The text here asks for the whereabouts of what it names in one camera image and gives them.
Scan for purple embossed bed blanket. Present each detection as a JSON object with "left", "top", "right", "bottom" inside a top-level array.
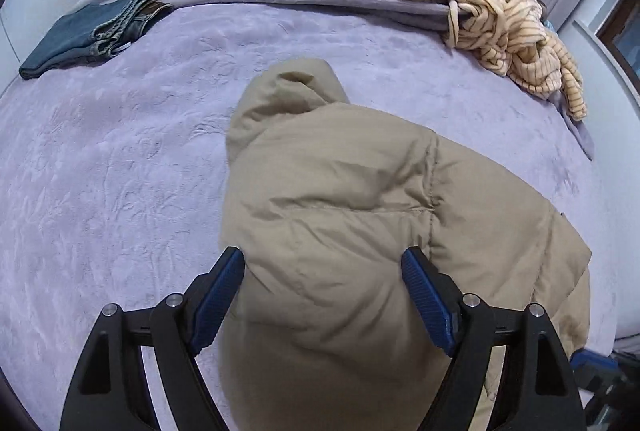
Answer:
[{"left": 1, "top": 0, "right": 616, "bottom": 430}]

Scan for dark framed window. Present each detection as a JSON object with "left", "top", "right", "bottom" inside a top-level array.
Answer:
[{"left": 597, "top": 0, "right": 640, "bottom": 92}]

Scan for beige puffer jacket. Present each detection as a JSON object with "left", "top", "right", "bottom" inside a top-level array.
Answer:
[{"left": 220, "top": 59, "right": 591, "bottom": 430}]

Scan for folded blue jeans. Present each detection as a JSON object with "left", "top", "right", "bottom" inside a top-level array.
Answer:
[{"left": 18, "top": 0, "right": 174, "bottom": 80}]

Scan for cream striped fleece blanket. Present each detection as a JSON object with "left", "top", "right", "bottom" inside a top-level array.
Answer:
[{"left": 444, "top": 0, "right": 588, "bottom": 121}]

